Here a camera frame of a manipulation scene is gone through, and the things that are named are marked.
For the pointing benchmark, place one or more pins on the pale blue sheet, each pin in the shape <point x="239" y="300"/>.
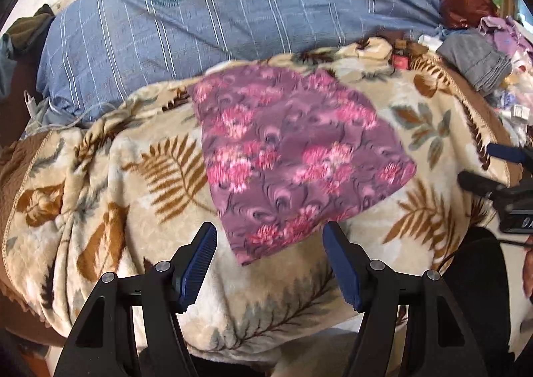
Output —
<point x="54" y="117"/>

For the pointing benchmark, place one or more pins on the grey folded garment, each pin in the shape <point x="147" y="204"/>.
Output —
<point x="474" y="56"/>

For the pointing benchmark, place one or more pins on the blue plaid pillow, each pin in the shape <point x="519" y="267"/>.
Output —
<point x="250" y="6"/>

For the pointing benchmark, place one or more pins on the lilac cloth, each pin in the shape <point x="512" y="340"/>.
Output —
<point x="504" y="35"/>

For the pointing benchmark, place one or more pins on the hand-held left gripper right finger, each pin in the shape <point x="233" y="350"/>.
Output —
<point x="345" y="273"/>

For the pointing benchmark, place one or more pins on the white charger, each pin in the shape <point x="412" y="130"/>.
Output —
<point x="30" y="103"/>

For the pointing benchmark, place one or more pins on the olive hanging cloth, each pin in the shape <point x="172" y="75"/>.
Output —
<point x="31" y="25"/>

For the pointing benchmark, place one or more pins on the cream leaf-print blanket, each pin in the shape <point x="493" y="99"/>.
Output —
<point x="125" y="235"/>

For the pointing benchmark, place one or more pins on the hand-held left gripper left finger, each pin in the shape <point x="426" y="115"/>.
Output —
<point x="195" y="268"/>

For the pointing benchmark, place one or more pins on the purple floral shirt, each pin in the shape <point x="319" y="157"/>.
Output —
<point x="291" y="152"/>

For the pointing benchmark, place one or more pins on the small red box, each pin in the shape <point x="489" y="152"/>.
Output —
<point x="402" y="60"/>

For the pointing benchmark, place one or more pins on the person's black trousers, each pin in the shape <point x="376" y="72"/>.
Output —
<point x="479" y="277"/>

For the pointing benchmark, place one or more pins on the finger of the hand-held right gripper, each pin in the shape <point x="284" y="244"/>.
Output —
<point x="479" y="183"/>
<point x="506" y="153"/>

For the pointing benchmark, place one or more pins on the blue-grey hanging cloth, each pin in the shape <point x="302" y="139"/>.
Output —
<point x="7" y="64"/>

